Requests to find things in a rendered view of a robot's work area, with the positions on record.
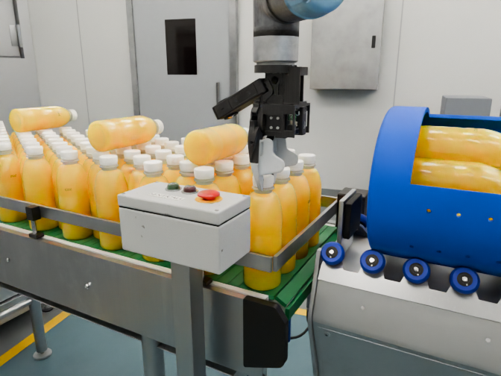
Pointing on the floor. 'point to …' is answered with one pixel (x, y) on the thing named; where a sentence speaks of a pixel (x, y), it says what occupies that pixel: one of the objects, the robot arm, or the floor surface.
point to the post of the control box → (188, 320)
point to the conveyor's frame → (139, 304)
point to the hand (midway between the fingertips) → (263, 180)
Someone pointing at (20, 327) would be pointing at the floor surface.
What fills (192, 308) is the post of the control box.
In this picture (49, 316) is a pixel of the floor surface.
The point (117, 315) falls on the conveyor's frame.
